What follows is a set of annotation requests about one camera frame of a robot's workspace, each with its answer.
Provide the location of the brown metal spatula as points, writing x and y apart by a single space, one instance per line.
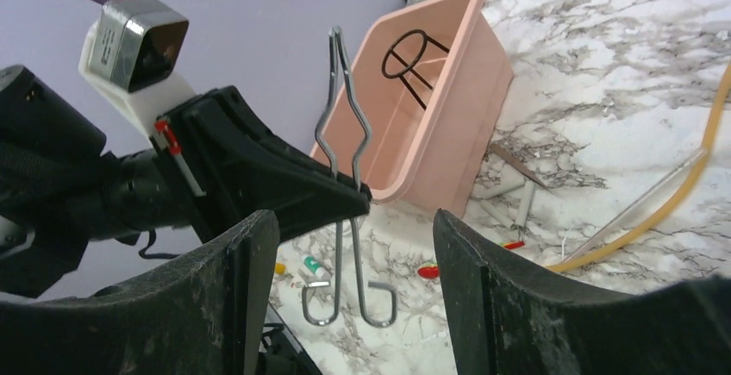
514 162

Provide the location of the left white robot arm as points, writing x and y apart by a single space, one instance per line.
60 190

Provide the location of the pink plastic bin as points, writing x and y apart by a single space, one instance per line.
430 158

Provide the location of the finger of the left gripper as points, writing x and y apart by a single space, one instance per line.
301 191

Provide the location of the small white label card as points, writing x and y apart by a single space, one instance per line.
297 284

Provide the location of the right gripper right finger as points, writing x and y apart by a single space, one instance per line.
508 315

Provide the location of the yellow rubber tube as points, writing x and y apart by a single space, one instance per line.
683 191

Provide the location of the black metal ring stand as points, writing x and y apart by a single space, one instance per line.
409 67

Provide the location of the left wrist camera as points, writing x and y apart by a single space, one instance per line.
129 55

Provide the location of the white clay triangle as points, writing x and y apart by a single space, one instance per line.
508 203

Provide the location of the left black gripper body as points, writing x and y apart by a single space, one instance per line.
223 143

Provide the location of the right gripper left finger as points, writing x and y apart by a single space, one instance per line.
201 313

